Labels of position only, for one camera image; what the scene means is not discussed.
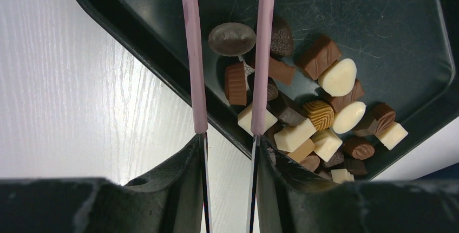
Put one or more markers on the black plastic tray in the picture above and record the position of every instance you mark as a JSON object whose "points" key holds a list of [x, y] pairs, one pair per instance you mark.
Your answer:
{"points": [[406, 52]]}

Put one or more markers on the golden ribbed chocolate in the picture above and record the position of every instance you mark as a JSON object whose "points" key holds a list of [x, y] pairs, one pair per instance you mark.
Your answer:
{"points": [[320, 113]]}

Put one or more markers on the left gripper pink left finger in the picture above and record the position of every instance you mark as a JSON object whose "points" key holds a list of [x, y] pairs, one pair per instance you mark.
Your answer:
{"points": [[172, 197]]}

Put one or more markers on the left gripper pink right finger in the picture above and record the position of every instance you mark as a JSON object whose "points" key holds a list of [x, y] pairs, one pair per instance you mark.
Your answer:
{"points": [[288, 198]]}

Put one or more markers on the white square chocolate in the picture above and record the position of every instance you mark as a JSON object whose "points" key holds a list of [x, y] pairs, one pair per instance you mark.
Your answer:
{"points": [[392, 136]]}

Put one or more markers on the white oval chocolate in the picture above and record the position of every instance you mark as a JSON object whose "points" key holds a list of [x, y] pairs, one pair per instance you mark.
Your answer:
{"points": [[348, 117], [339, 78]]}

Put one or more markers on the caramel square chocolate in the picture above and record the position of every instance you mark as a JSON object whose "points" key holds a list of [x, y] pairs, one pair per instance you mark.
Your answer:
{"points": [[304, 150]]}

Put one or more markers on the white rectangular chocolate bar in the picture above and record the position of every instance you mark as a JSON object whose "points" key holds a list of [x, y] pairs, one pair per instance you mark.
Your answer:
{"points": [[290, 138]]}

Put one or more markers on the brown leaf chocolate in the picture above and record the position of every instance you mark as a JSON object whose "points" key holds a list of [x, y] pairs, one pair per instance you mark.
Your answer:
{"points": [[375, 120]]}

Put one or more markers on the brown rectangular chocolate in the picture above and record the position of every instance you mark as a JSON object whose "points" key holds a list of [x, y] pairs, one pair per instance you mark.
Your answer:
{"points": [[339, 102]]}

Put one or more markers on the milk oval chocolate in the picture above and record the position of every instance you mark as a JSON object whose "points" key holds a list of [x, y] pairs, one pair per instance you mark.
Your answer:
{"points": [[311, 162]]}

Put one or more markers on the dark oval chocolate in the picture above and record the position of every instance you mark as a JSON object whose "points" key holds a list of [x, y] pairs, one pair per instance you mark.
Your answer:
{"points": [[232, 39]]}

